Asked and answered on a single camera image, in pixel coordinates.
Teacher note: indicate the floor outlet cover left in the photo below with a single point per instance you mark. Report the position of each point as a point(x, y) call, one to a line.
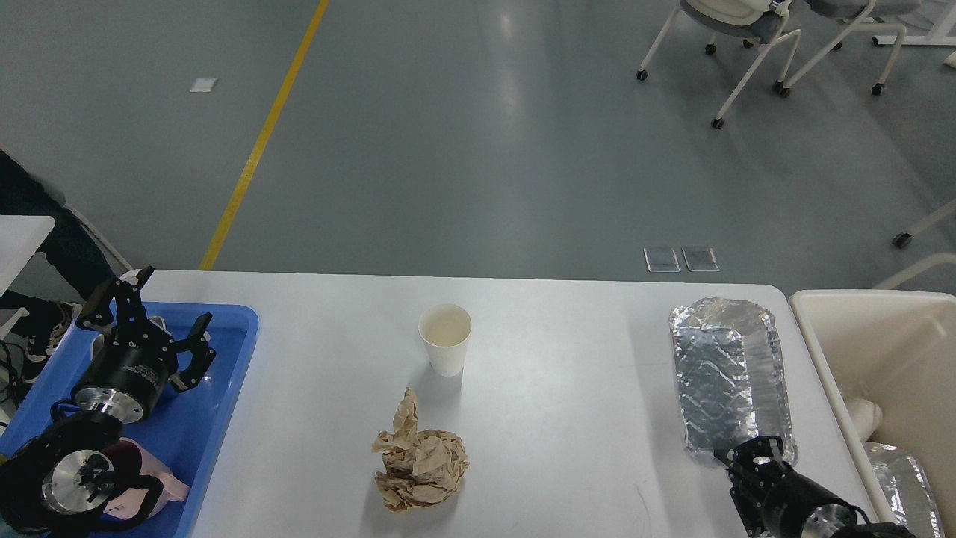
point(661, 260)

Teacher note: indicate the floor outlet cover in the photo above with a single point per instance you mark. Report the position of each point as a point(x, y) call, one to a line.
point(700, 259)
point(661, 260)

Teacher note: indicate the white side table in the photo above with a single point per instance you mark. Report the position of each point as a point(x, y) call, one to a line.
point(21, 237)

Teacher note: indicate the stainless steel rectangular pan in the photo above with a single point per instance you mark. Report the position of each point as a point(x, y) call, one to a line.
point(161, 340)

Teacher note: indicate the white office chair left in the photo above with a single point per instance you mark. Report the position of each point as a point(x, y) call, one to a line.
point(761, 24)

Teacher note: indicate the person in beige sweater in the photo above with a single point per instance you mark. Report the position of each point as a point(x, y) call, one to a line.
point(68, 248)

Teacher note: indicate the white chair leg right edge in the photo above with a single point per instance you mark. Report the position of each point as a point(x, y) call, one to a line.
point(902, 240)

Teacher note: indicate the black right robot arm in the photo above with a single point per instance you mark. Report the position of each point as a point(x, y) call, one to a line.
point(864, 527)

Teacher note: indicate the blue plastic tray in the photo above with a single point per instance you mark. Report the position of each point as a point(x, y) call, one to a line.
point(185, 431)

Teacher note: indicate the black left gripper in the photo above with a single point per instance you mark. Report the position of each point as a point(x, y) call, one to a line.
point(125, 381)

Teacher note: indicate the white paper cup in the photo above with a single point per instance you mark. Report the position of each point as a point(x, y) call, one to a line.
point(444, 331)

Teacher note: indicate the foil tray in bin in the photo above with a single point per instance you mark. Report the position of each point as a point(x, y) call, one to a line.
point(906, 488)

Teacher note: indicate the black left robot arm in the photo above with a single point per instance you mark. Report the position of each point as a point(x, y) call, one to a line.
point(81, 475)

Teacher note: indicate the beige plastic bin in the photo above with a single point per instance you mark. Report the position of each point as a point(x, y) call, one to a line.
point(897, 350)

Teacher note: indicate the aluminium foil tray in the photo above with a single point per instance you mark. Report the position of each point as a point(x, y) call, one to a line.
point(729, 375)

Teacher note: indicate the floor outlet cover right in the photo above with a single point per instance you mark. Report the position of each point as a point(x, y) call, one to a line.
point(700, 259)

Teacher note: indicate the crumpled brown paper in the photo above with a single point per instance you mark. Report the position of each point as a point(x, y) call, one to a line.
point(423, 468)

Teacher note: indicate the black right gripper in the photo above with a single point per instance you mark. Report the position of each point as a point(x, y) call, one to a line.
point(773, 499)

